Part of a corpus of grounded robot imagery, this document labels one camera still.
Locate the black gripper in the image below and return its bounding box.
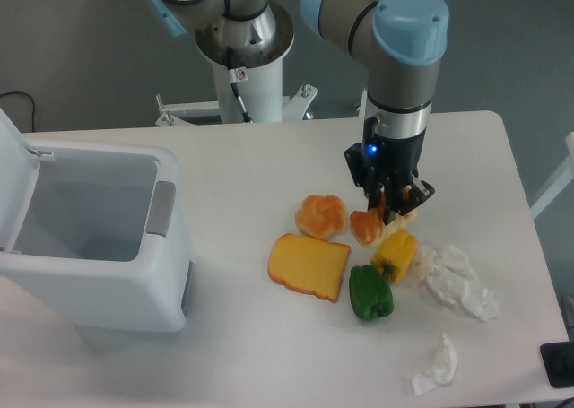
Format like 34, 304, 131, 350
344, 117, 435, 226

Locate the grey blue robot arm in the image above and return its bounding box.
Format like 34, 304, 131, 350
148, 0, 449, 223

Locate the orange croissant bread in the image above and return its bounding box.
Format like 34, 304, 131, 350
349, 197, 418, 247

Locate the round knotted bread roll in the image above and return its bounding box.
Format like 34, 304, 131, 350
295, 195, 347, 239

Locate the square toast bread slice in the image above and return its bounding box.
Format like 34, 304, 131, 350
267, 233, 352, 303

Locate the white trash can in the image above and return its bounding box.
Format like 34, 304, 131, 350
0, 138, 196, 334

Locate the white trash can lid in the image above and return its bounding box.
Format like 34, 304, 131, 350
0, 110, 55, 252

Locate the yellow bell pepper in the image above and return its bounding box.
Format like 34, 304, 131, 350
370, 229, 418, 284

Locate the large crumpled white tissue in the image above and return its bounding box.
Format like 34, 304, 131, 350
412, 244, 500, 322

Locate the green bell pepper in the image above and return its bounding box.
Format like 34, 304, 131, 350
349, 265, 394, 321

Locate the small crumpled white tissue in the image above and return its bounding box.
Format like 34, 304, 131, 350
410, 333, 458, 397

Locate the black device at table edge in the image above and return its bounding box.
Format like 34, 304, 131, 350
540, 341, 573, 388

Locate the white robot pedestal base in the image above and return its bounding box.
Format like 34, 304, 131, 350
155, 58, 319, 126

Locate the white frame at right edge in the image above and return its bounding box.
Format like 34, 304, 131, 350
530, 132, 573, 220

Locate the black cable on floor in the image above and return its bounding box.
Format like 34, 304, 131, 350
0, 91, 42, 134

